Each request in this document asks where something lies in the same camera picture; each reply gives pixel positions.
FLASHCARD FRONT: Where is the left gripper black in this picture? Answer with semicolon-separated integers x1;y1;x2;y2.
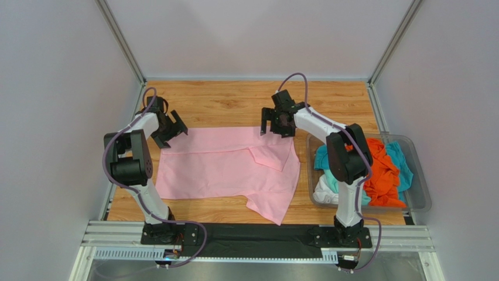
151;109;188;148

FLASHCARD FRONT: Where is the pink t shirt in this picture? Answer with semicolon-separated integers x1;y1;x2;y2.
155;127;300;225

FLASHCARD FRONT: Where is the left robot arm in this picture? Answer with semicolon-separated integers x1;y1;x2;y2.
102;96;212;248

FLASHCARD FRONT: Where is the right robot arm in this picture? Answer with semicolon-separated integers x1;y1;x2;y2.
261;90;372;248

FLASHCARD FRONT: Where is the white t shirt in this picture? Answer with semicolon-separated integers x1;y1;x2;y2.
312;174;339;205

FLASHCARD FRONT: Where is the mint green t shirt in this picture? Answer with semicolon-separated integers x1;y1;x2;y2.
324;169;371;205

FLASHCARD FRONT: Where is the orange t shirt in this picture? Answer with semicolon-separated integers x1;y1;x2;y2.
361;138;406;208

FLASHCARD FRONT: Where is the teal t shirt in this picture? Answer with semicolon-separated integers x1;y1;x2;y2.
313;142;414;203

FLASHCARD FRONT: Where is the clear plastic bin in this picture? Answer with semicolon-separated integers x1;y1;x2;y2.
306;132;432;212

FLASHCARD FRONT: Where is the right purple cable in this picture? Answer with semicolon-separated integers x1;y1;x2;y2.
275;72;383;273

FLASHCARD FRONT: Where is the purple cable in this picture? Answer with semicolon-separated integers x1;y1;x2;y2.
102;87;208;269
275;72;383;273

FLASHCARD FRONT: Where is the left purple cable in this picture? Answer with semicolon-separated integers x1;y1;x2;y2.
102;87;208;269

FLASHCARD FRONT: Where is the aluminium frame rail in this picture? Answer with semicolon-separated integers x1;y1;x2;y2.
70;221;444;280

